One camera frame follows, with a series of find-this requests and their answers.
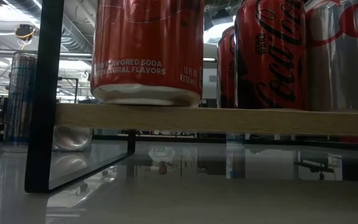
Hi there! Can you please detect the red Coca-Cola Star Wars can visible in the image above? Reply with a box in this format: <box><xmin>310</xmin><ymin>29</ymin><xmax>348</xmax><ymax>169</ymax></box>
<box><xmin>216</xmin><ymin>25</ymin><xmax>237</xmax><ymax>109</ymax></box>
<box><xmin>234</xmin><ymin>0</ymin><xmax>308</xmax><ymax>110</ymax></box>

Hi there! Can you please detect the red Fanta strawberry can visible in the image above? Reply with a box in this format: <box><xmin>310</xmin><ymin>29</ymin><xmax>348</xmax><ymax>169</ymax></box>
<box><xmin>90</xmin><ymin>0</ymin><xmax>205</xmax><ymax>107</ymax></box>

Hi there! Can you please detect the blue and silver slim can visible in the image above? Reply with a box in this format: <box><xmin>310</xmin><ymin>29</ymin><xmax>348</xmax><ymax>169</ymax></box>
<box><xmin>3</xmin><ymin>51</ymin><xmax>39</xmax><ymax>147</ymax></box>
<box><xmin>53</xmin><ymin>126</ymin><xmax>93</xmax><ymax>152</ymax></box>

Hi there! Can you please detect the silver Diet Coke can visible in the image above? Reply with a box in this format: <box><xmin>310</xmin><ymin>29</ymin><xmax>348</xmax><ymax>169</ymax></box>
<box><xmin>305</xmin><ymin>0</ymin><xmax>358</xmax><ymax>112</ymax></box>

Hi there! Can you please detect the light wooden shelf board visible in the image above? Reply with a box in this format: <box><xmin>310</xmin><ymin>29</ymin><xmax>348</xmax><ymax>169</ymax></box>
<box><xmin>54</xmin><ymin>103</ymin><xmax>358</xmax><ymax>137</ymax></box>

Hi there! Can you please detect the long ceiling light bar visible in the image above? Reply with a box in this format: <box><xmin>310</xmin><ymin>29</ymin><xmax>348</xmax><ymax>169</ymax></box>
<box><xmin>0</xmin><ymin>48</ymin><xmax>218</xmax><ymax>62</ymax></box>

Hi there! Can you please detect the black yellow ceiling fixture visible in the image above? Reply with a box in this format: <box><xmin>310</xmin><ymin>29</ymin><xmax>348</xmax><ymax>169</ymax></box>
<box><xmin>14</xmin><ymin>24</ymin><xmax>37</xmax><ymax>40</ymax></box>

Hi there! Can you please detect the black metal shelf frame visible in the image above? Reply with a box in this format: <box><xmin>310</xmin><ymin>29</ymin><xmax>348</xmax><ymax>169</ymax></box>
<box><xmin>24</xmin><ymin>0</ymin><xmax>137</xmax><ymax>194</ymax></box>

